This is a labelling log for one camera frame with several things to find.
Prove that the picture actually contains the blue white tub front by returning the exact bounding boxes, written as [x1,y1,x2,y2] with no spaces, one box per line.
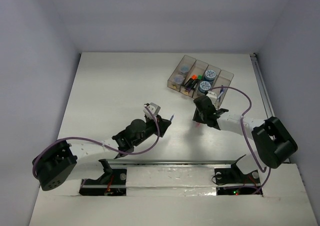
[197,81,212,96]

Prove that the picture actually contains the purple cap highlighter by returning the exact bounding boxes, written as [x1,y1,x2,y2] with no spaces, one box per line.
[184,78,197,92]

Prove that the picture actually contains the orange cap highlighter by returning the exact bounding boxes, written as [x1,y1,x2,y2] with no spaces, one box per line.
[184,75,197,88]

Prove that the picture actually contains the clear jar purple clips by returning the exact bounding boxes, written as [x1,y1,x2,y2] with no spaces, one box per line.
[173,74,185,85]

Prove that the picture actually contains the clear jar blue clips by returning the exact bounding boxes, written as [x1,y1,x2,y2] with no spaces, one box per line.
[179,64,191,75]

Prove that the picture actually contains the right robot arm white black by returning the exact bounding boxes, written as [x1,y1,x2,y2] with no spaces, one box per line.
[193,95,298,186]

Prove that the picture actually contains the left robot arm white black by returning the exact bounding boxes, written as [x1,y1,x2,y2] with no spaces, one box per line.
[32,115,172,191]

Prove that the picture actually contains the clear four-compartment organizer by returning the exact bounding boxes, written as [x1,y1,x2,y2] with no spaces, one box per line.
[167,55,234,109]

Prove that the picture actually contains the white foam board front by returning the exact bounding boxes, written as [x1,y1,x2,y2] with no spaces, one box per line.
[30,164,317,226]

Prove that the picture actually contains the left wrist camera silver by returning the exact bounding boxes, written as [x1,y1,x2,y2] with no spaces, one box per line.
[143,102,161,119]

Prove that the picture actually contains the aluminium rail right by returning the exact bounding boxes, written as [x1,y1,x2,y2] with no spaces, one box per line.
[250,52,290,159]

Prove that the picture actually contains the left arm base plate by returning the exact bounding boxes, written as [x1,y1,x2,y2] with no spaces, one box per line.
[79,159,127,197]

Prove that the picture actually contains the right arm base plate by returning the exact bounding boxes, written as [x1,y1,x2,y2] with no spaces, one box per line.
[211,155,258,186]

